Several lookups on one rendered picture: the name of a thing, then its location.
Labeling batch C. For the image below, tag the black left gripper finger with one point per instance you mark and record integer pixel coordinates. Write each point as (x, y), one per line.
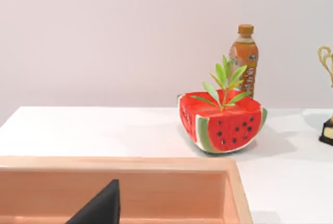
(105, 205)

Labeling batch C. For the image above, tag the shallow salmon-coloured box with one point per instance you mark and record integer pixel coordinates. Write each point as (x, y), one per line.
(166, 182)

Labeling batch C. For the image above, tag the gold trophy with black base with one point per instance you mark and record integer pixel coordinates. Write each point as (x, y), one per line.
(328, 128)

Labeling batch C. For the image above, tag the orange tea bottle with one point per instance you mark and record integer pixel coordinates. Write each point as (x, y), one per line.
(246, 60)

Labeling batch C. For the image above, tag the watermelon-shaped plant pot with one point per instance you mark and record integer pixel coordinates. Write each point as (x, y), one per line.
(221, 120)

